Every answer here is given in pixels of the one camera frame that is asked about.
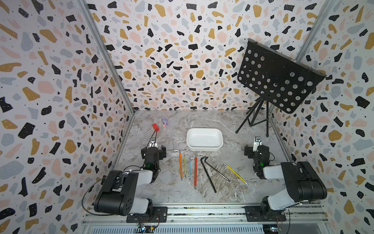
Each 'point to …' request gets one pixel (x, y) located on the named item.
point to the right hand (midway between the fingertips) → (256, 144)
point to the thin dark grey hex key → (215, 169)
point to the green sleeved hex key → (185, 165)
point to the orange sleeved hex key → (180, 164)
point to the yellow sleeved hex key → (236, 174)
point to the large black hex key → (207, 174)
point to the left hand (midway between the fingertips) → (155, 146)
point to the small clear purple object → (164, 122)
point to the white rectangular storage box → (204, 139)
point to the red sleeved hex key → (195, 172)
